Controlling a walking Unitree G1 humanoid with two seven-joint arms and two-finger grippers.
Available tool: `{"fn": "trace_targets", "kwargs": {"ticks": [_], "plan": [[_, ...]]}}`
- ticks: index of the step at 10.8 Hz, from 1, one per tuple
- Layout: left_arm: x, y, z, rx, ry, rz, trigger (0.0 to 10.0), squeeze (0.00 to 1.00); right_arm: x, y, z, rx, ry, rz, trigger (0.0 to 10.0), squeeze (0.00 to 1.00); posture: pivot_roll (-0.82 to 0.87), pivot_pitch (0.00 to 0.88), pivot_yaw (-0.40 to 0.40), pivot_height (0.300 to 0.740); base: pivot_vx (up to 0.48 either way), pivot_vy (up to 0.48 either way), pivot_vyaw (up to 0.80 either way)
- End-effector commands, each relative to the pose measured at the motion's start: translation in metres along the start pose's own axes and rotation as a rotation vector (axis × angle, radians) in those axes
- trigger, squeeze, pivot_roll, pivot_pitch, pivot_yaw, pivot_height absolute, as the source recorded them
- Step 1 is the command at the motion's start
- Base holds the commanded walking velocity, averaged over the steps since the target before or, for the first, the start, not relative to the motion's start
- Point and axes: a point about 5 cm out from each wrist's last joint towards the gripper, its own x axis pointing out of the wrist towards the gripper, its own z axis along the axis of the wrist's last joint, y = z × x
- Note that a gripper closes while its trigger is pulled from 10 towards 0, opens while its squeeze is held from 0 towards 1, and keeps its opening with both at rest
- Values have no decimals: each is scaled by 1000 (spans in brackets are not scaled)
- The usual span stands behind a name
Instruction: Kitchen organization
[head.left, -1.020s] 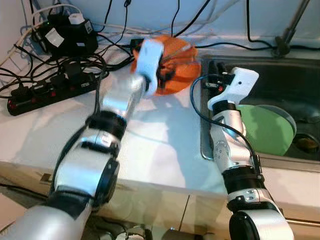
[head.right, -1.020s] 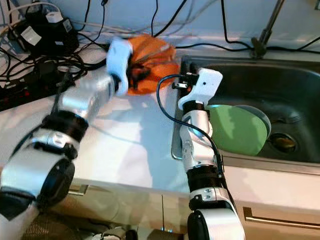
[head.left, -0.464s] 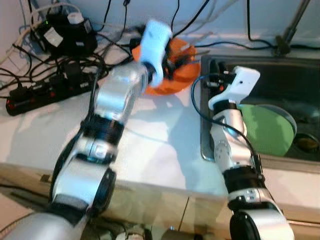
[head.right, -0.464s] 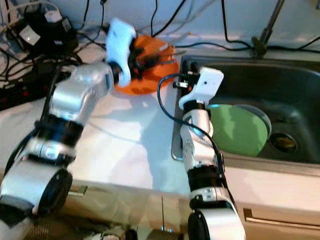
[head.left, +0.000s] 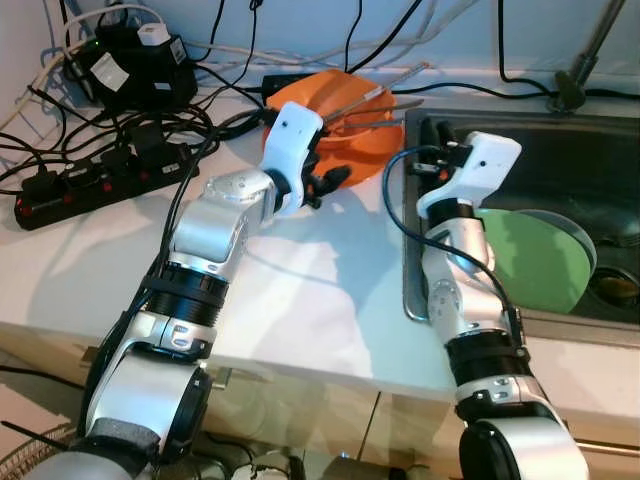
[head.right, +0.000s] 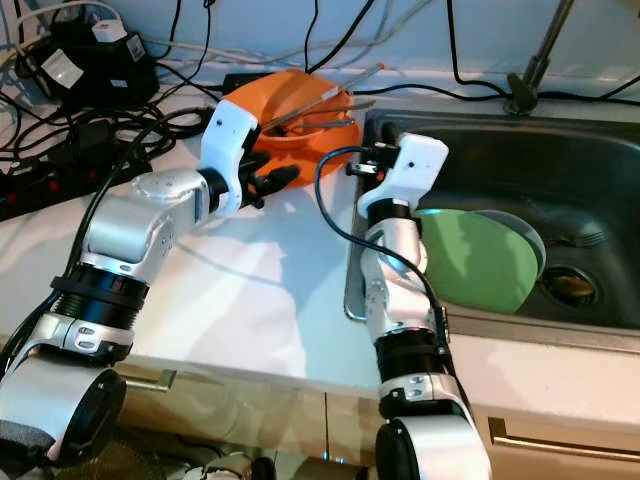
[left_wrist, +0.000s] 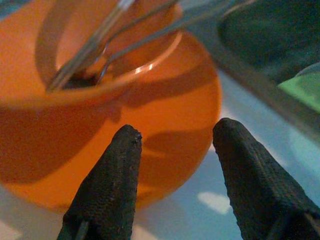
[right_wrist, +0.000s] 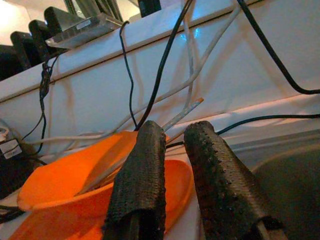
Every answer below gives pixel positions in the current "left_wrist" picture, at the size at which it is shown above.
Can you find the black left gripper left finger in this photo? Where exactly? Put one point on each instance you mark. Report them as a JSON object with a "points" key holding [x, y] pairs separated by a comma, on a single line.
{"points": [[110, 187]]}

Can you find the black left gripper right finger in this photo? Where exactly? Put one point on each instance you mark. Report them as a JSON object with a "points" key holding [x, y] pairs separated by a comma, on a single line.
{"points": [[257, 190]]}

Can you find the orange plate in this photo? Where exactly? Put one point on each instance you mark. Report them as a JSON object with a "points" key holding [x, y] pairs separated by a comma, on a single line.
{"points": [[165, 112]]}

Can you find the orange bowl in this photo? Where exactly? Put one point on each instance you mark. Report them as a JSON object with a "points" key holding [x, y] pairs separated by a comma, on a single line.
{"points": [[75, 22]]}

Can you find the green plate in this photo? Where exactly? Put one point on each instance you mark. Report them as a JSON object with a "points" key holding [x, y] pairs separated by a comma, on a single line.
{"points": [[305, 90]]}

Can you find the stainless steel sink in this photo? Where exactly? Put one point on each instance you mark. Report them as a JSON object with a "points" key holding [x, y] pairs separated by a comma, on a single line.
{"points": [[250, 62]]}

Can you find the silver fork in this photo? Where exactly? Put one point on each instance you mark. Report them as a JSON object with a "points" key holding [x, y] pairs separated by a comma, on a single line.
{"points": [[82, 50]]}

